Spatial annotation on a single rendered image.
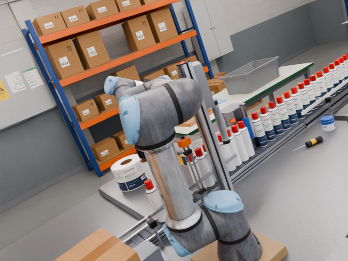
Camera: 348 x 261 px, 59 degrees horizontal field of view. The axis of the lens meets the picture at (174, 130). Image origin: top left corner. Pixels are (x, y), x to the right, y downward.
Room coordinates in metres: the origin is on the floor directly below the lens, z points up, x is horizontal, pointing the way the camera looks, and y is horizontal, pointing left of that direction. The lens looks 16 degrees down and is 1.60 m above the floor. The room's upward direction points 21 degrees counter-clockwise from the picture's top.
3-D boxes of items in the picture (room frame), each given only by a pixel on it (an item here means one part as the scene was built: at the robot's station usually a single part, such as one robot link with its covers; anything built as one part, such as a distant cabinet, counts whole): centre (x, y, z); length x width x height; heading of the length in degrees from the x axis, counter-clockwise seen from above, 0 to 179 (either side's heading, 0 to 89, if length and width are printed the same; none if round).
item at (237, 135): (1.50, -0.30, 0.98); 0.05 x 0.05 x 0.20
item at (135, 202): (1.79, 0.09, 0.86); 0.80 x 0.67 x 0.05; 120
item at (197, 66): (1.32, -0.16, 1.38); 0.17 x 0.10 x 0.19; 175
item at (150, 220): (1.12, 0.23, 0.91); 0.07 x 0.03 x 0.17; 30
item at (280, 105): (1.70, -0.64, 0.98); 0.05 x 0.05 x 0.20
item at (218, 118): (1.34, -0.21, 1.18); 0.04 x 0.04 x 0.21
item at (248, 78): (3.38, -1.04, 0.91); 0.60 x 0.40 x 0.22; 121
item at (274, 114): (1.66, -0.57, 0.98); 0.05 x 0.05 x 0.20
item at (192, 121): (2.92, -0.24, 0.82); 0.34 x 0.24 x 0.04; 123
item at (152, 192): (1.22, 0.18, 0.98); 0.05 x 0.05 x 0.20
